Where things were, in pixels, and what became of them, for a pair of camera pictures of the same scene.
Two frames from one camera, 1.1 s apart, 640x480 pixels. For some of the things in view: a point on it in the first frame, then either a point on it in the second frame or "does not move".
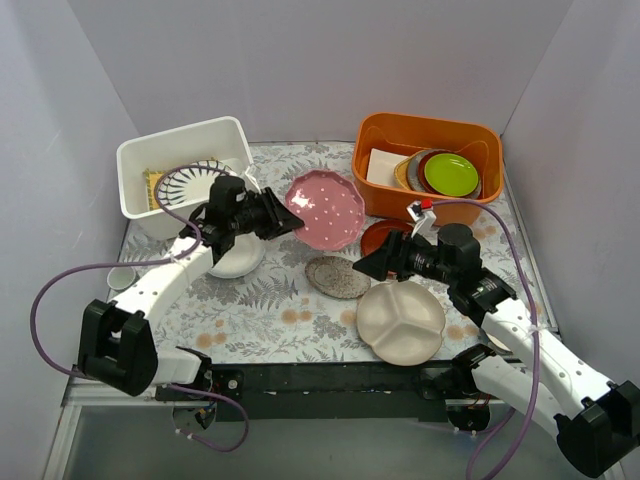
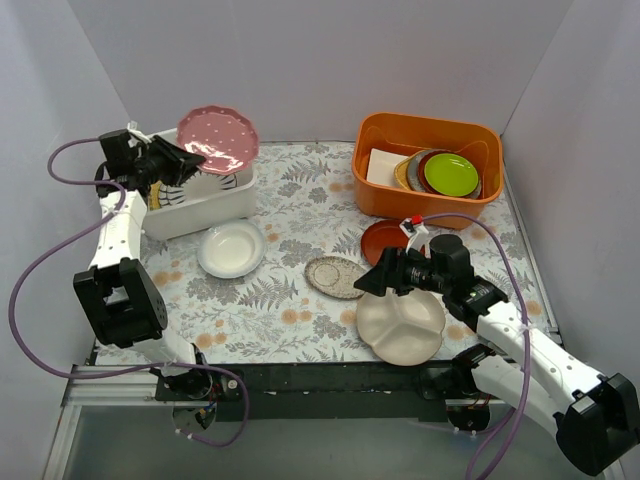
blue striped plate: (191, 184) does not move
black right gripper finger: (378, 264) → (386, 275)
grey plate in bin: (413, 168) does not move
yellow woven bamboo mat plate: (152, 178) does not move
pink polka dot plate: (331, 207) → (226, 139)
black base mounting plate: (325, 391) does not move
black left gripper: (267, 214) → (163, 160)
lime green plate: (451, 174) does not move
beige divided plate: (401, 321) does not move
